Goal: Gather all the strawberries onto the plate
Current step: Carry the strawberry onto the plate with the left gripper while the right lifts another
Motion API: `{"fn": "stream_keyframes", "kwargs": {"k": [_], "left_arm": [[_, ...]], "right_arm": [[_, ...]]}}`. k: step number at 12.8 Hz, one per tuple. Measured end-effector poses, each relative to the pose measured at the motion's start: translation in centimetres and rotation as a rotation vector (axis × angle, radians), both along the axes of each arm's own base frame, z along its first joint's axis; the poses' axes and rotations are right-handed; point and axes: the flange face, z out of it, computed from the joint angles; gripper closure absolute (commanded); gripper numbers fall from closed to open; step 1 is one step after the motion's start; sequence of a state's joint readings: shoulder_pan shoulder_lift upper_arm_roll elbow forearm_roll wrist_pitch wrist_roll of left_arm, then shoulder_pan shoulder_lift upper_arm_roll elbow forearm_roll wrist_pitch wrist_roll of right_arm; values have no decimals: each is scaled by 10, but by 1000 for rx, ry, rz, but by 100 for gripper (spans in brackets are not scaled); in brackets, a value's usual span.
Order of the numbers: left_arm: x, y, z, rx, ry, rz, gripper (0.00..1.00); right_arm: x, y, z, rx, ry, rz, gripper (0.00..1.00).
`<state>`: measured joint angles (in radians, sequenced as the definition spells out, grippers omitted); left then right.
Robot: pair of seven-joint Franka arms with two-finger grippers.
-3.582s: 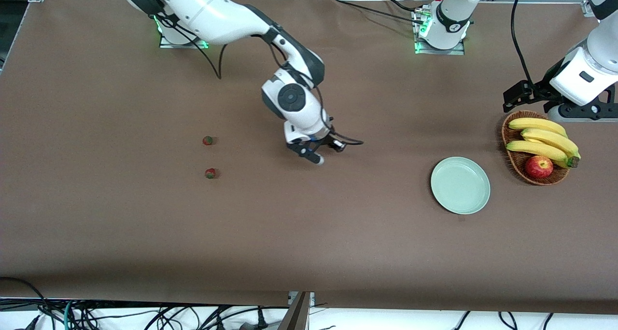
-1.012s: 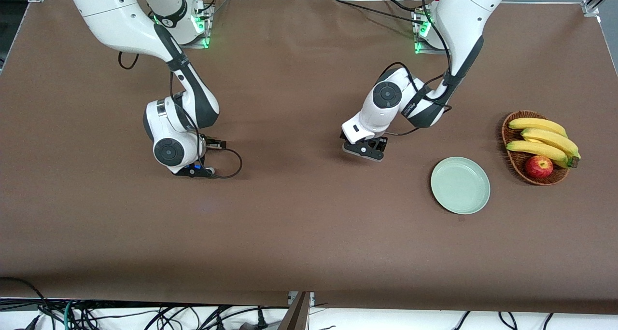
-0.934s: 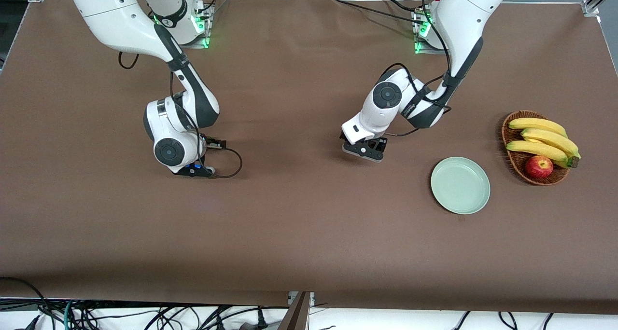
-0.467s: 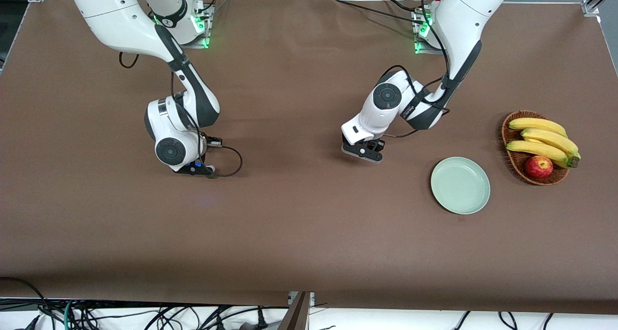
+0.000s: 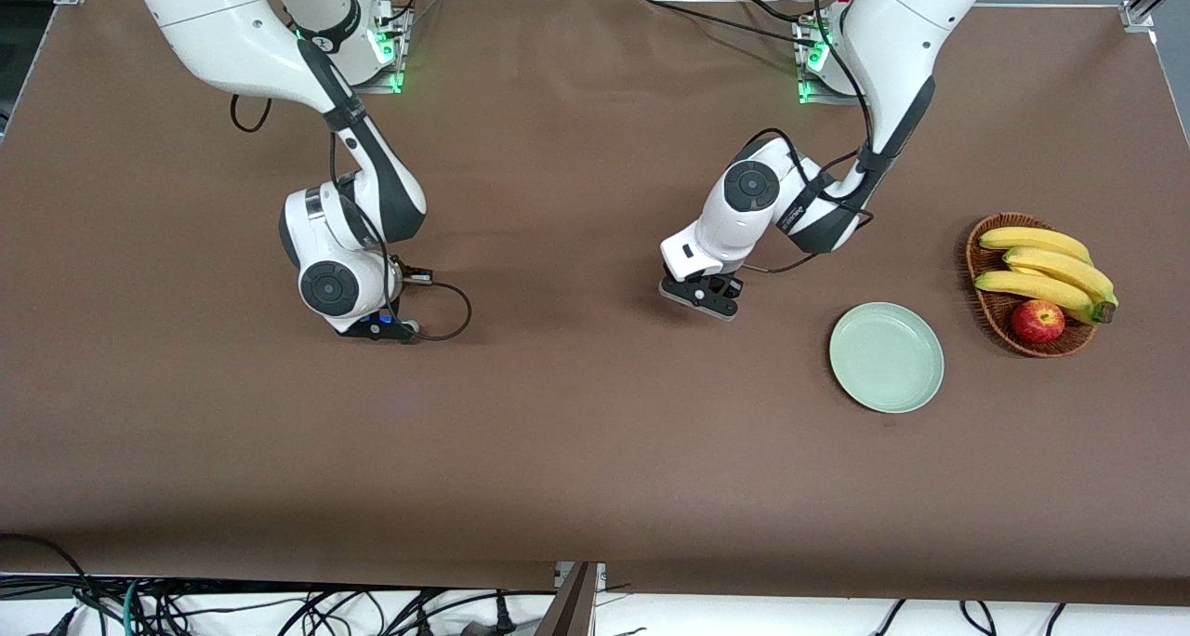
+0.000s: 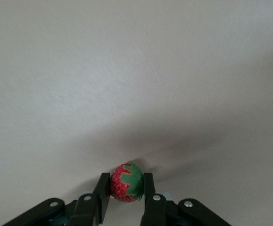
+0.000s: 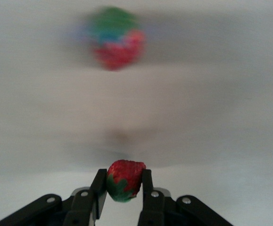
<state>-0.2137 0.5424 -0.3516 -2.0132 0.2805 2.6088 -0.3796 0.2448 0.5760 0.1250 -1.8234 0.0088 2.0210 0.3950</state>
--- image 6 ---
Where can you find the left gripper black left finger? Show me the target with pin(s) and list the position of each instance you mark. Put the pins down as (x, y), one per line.
(86, 212)

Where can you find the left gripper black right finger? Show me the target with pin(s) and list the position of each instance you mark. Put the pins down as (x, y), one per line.
(155, 212)

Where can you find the red strawberry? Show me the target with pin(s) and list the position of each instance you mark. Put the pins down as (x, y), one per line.
(121, 186)

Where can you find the paper table cover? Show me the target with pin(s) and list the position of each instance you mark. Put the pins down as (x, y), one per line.
(136, 70)

